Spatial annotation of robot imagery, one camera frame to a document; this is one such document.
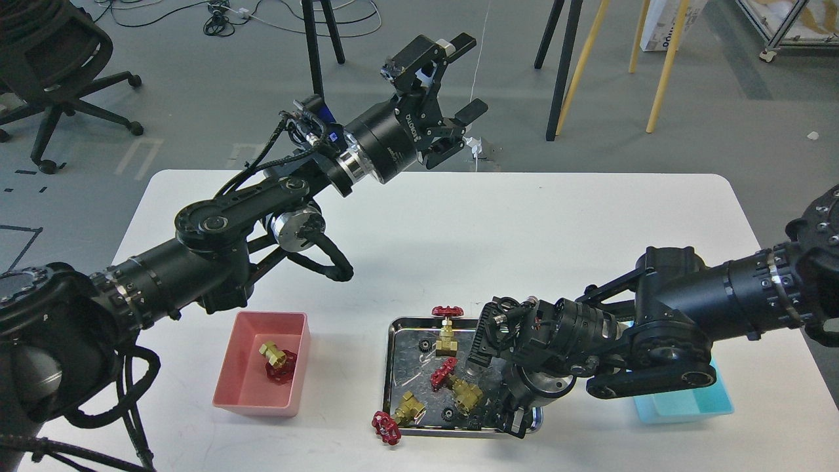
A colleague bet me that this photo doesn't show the white cable on floor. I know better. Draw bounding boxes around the white cable on floor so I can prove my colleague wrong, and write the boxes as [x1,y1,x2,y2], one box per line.
[467,0,494,172]

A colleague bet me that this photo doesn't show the yellow wooden leg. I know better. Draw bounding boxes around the yellow wooden leg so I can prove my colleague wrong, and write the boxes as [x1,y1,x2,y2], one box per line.
[629,1,690,134]
[555,0,610,137]

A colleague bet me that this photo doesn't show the black cables on floor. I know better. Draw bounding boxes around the black cables on floor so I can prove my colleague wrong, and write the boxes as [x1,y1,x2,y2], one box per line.
[72,0,383,39]

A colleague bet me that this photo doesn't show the white power adapter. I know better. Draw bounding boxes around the white power adapter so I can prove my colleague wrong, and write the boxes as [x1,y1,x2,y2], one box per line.
[464,137,486,161]

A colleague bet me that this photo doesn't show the brass valve tray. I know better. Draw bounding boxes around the brass valve tray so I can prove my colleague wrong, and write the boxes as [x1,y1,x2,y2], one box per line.
[371,391,427,446]
[429,357,484,415]

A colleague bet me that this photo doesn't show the white cardboard box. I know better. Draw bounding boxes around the white cardboard box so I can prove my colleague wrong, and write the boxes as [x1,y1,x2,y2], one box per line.
[639,1,708,52]

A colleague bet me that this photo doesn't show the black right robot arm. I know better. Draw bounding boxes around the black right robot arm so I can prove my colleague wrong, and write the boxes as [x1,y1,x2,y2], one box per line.
[467,187,838,437]

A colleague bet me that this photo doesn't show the black stool leg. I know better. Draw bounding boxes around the black stool leg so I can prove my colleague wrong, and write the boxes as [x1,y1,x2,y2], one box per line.
[302,0,347,98]
[534,1,583,142]

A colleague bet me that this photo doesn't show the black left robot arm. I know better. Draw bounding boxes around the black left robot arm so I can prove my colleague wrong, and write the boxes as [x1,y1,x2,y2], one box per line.
[1,33,488,471]

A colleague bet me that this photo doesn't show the brass valve tray bottom left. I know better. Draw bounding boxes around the brass valve tray bottom left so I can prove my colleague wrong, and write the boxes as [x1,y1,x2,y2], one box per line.
[371,391,427,446]

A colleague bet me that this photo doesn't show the black stool leg right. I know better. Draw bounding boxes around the black stool leg right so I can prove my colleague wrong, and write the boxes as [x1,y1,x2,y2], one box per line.
[534,1,583,142]

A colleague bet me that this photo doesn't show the brass valve red handwheel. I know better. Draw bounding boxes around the brass valve red handwheel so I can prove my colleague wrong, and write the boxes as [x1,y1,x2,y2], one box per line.
[258,342,298,385]

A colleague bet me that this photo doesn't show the pink plastic box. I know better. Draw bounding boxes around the pink plastic box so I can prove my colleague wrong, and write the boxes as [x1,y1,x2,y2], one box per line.
[212,311,311,416]

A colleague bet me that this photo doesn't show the aluminium frame cart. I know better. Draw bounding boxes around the aluminium frame cart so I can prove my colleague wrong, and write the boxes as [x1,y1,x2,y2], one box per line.
[736,1,838,64]

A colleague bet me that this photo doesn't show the black office chair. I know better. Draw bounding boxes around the black office chair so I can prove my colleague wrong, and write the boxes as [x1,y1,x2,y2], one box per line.
[1,1,144,174]

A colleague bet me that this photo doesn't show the brass valve tray centre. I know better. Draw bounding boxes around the brass valve tray centre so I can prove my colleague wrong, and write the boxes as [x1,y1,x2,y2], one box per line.
[429,357,484,415]

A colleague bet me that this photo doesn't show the black stool leg left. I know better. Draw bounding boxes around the black stool leg left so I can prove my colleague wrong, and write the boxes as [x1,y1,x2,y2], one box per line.
[302,0,347,98]

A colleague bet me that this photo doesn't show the shiny metal tray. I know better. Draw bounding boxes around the shiny metal tray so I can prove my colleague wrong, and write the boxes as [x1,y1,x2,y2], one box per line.
[381,317,505,437]

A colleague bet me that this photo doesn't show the brass valve at tray top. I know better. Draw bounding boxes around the brass valve at tray top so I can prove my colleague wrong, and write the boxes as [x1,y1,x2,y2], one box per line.
[431,305,464,357]

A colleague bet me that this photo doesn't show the light blue plastic box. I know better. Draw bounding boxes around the light blue plastic box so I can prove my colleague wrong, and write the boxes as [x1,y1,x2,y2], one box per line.
[633,373,735,424]

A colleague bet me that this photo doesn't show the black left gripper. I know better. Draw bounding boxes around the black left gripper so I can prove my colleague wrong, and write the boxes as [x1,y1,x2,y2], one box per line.
[344,33,488,184]

